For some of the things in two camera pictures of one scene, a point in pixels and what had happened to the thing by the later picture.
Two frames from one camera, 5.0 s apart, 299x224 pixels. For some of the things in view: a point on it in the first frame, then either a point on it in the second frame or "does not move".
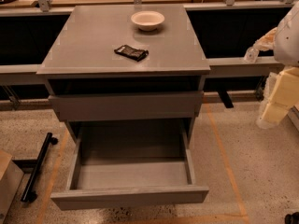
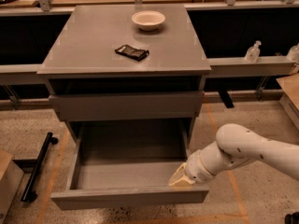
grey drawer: (118, 163) does not move
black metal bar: (29, 194) does not move
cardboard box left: (11, 177) does not move
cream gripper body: (288, 42) -> (193, 169)
